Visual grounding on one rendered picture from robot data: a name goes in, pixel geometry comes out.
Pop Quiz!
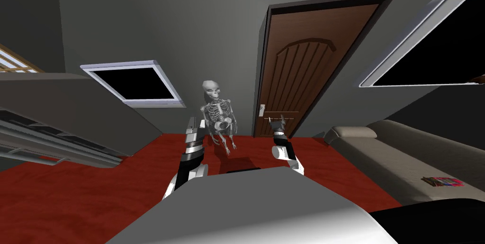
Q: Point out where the large white framed window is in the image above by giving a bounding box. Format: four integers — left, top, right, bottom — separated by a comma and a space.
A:
358, 0, 485, 88

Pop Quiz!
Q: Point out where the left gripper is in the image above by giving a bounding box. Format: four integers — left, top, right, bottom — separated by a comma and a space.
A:
184, 117, 207, 145

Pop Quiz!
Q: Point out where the silver door handle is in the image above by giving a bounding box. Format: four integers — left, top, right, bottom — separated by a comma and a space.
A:
259, 103, 295, 121

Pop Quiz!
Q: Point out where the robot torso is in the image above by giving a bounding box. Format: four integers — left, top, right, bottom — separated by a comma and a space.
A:
105, 166, 398, 244

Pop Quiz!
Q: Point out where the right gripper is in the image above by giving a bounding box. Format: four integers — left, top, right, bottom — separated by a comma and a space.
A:
268, 114, 287, 134

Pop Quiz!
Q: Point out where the wooden framed window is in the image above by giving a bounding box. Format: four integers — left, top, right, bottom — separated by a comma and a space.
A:
0, 43, 45, 74

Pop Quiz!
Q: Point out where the brown wooden door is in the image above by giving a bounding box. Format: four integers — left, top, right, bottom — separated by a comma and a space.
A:
253, 3, 380, 138

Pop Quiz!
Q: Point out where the small white framed window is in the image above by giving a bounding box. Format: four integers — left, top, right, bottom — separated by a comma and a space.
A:
80, 60, 187, 109

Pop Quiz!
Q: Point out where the beige bed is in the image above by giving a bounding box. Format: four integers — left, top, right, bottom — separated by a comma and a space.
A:
323, 119, 485, 206

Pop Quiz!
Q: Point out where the grey desk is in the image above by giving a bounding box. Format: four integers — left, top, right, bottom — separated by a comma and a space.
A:
0, 72, 164, 169

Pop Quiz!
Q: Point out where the grey skeleton figure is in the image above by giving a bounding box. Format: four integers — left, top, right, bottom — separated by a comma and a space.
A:
199, 80, 239, 156

